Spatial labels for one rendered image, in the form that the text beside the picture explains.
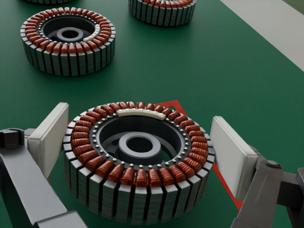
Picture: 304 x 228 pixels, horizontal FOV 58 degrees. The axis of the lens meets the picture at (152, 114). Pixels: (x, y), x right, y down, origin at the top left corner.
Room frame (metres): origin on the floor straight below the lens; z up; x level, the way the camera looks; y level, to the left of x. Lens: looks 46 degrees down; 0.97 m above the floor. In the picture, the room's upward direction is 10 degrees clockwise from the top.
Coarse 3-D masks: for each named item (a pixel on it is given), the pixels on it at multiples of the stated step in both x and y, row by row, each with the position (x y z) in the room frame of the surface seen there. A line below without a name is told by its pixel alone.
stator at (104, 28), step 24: (24, 24) 0.29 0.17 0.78; (48, 24) 0.30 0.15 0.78; (72, 24) 0.33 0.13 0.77; (96, 24) 0.31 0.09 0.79; (24, 48) 0.26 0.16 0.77; (48, 48) 0.25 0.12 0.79; (72, 48) 0.25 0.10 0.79; (96, 48) 0.27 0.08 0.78; (48, 72) 0.24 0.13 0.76; (72, 72) 0.24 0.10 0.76
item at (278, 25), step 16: (224, 0) 0.55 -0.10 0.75; (240, 0) 0.57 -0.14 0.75; (256, 0) 0.58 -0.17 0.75; (272, 0) 0.60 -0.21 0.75; (240, 16) 0.50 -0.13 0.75; (256, 16) 0.51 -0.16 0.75; (272, 16) 0.52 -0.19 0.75; (288, 16) 0.53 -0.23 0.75; (272, 32) 0.46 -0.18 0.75; (288, 32) 0.47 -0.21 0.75; (288, 48) 0.41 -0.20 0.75
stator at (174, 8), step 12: (132, 0) 0.42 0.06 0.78; (144, 0) 0.41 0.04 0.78; (156, 0) 0.42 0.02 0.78; (168, 0) 0.44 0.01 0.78; (180, 0) 0.43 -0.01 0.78; (192, 0) 0.44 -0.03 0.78; (132, 12) 0.42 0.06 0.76; (144, 12) 0.40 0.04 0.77; (156, 12) 0.40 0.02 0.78; (168, 12) 0.40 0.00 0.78; (180, 12) 0.41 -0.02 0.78; (192, 12) 0.43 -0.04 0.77; (156, 24) 0.40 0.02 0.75; (168, 24) 0.40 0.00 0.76; (180, 24) 0.41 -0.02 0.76
